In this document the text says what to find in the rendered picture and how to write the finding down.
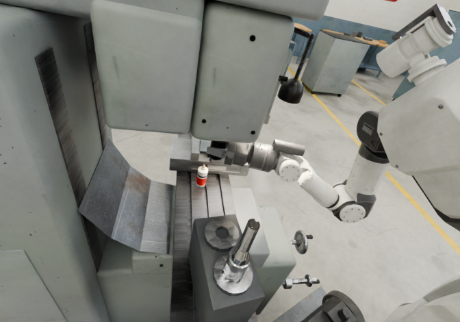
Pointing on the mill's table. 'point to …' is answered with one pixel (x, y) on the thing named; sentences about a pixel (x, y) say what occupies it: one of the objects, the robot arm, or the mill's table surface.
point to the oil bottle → (202, 176)
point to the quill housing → (237, 70)
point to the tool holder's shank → (241, 252)
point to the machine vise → (198, 159)
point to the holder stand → (215, 314)
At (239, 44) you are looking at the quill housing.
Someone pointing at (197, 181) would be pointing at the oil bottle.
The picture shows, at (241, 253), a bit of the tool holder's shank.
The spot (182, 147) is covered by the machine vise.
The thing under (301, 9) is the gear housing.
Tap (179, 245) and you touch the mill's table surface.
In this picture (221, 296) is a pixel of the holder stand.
